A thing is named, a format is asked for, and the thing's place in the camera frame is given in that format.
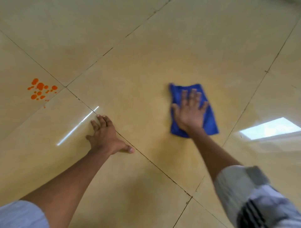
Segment person's right hand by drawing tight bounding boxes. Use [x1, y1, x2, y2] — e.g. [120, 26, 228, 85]
[171, 89, 209, 132]

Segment person's left hand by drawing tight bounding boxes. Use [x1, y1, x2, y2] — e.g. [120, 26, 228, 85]
[85, 115, 135, 155]

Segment blue microfibre cleaning cloth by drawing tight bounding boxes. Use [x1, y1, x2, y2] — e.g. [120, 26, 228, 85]
[169, 83, 219, 138]

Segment person's right forearm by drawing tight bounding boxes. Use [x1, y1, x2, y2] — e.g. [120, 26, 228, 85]
[186, 126, 244, 182]

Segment person's left forearm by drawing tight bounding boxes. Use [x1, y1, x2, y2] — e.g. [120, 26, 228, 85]
[20, 148, 114, 228]

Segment orange liquid spill drops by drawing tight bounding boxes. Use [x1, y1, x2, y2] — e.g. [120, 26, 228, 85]
[27, 78, 58, 109]

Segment person's right grey striped shirt sleeve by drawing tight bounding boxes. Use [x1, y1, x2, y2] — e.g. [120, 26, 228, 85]
[214, 165, 301, 228]

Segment person's left grey shirt sleeve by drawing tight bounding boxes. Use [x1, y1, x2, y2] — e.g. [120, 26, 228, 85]
[0, 200, 50, 228]

